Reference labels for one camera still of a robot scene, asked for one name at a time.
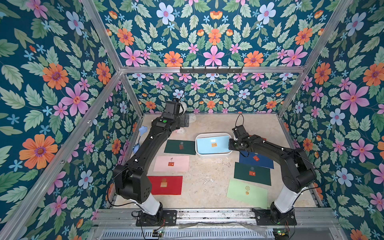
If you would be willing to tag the navy blue envelope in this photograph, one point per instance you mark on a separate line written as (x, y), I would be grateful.
(254, 159)

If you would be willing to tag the dark green envelope right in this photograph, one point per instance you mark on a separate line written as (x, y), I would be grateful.
(253, 174)

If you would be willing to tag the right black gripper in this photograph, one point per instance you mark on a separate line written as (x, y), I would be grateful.
(237, 144)

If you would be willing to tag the pink envelope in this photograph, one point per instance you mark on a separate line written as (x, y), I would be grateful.
(172, 164)

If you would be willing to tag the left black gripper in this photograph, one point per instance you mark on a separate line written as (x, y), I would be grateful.
(181, 123)

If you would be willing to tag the aluminium front rail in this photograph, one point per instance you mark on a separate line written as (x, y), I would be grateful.
(305, 217)

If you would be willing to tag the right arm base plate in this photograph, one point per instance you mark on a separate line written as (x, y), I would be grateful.
(274, 218)

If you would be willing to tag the dark green envelope left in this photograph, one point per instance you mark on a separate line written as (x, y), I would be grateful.
(180, 147)

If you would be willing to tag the light blue envelope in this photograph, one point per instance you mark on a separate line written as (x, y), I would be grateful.
(213, 145)

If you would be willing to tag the light green envelope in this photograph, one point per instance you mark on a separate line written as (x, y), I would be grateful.
(249, 194)

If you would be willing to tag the black hook rail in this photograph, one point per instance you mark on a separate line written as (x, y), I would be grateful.
(211, 70)

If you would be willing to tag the dark green envelope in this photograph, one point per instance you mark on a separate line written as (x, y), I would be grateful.
(253, 174)
(180, 147)

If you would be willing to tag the white plastic storage box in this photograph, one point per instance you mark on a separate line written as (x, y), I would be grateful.
(211, 135)

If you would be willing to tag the red envelope front left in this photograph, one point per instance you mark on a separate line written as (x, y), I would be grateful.
(166, 185)

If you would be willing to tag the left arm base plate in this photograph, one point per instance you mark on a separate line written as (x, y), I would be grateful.
(162, 218)

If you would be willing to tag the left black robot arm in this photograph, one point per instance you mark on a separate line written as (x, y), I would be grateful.
(131, 180)

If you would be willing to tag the small green circuit board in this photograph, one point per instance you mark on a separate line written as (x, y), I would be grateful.
(281, 234)

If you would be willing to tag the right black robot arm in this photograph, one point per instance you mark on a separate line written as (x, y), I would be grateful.
(296, 170)

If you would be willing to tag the white teddy bear pink shirt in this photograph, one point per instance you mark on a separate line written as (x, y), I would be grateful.
(185, 118)

